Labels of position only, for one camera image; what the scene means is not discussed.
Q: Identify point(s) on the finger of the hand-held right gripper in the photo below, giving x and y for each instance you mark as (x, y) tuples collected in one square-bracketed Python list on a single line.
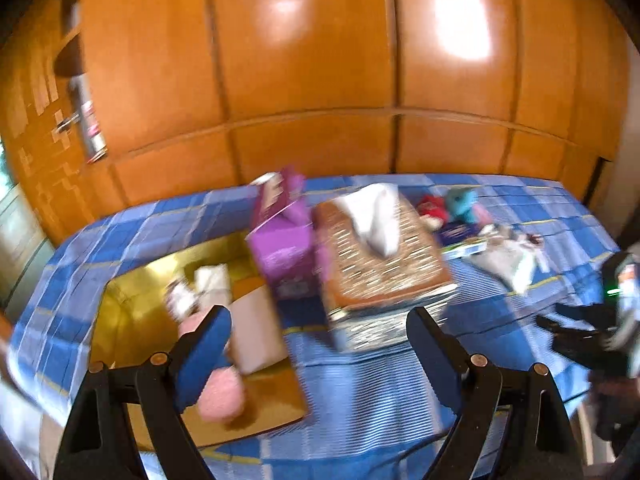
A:
[(582, 312), (555, 326)]

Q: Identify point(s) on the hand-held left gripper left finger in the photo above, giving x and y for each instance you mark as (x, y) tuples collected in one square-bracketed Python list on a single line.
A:
[(200, 365)]

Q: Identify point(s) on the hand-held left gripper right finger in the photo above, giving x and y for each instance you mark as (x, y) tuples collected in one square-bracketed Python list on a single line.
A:
[(435, 360)]

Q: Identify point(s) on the white and pink plush toy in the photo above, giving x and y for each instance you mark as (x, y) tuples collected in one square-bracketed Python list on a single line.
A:
[(222, 395)]

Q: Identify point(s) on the small white soft item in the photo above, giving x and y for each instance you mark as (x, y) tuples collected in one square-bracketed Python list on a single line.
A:
[(179, 301)]

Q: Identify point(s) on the white folded cloth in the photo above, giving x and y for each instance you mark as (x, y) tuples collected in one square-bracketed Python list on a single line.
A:
[(252, 330)]

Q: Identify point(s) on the blue plaid bed sheet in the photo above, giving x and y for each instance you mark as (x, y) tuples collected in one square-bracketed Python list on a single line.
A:
[(375, 400)]

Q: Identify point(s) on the white wet wipes packet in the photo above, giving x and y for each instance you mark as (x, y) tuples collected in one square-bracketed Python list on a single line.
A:
[(500, 262)]

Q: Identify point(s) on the ornate gold tissue box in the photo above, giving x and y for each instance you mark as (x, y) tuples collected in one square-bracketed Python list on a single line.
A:
[(400, 270)]

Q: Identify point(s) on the blue tissue packet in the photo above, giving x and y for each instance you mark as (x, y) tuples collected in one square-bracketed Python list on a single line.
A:
[(457, 234)]

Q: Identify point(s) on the purple carton box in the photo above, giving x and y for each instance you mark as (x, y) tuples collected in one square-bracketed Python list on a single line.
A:
[(282, 255)]

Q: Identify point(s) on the white tissue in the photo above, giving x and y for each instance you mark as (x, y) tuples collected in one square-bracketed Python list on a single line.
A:
[(375, 220)]

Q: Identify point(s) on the red plush toy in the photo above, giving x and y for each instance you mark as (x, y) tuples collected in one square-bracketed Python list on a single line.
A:
[(432, 207)]

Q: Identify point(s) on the teal plush toy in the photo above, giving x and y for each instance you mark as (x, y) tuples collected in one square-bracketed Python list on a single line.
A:
[(460, 202)]

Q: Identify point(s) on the wooden door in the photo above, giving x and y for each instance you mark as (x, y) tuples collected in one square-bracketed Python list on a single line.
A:
[(35, 160)]

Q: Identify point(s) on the wooden wardrobe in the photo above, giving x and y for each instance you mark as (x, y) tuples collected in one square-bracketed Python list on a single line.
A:
[(300, 60)]

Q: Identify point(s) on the rounded wooden shelf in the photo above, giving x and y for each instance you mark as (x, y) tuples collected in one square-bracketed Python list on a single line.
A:
[(70, 55)]

